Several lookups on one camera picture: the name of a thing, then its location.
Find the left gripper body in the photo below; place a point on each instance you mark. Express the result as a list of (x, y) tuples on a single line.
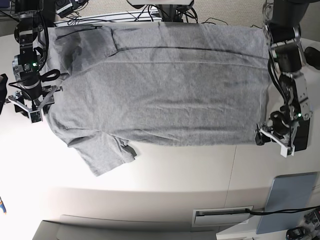
[(280, 122)]

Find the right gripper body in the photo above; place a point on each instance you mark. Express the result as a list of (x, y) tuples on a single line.
[(33, 93)]

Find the grey T-shirt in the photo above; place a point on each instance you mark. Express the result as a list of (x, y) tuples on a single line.
[(169, 84)]

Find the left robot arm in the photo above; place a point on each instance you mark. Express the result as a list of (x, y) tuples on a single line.
[(281, 26)]

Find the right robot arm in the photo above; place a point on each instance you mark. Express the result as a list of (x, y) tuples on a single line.
[(32, 35)]

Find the black smartphone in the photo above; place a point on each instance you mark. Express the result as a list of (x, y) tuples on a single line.
[(301, 135)]

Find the blue-grey tablet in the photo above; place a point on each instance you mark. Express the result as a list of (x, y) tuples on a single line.
[(291, 191)]

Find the black computer mouse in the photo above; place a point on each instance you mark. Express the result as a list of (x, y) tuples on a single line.
[(312, 56)]

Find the black white device box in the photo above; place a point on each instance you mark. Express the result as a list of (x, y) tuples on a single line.
[(63, 7)]

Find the black electronic gadget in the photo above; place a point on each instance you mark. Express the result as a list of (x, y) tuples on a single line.
[(296, 233)]

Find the blue orange tool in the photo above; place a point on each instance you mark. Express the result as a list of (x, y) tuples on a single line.
[(2, 206)]

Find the white monitor base stand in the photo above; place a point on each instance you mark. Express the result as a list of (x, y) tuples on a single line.
[(159, 2)]

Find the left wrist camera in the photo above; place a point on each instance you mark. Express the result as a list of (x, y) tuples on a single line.
[(286, 151)]

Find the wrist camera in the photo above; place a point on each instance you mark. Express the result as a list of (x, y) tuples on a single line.
[(286, 151), (35, 116)]

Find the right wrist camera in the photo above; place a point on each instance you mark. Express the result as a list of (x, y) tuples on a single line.
[(35, 116)]

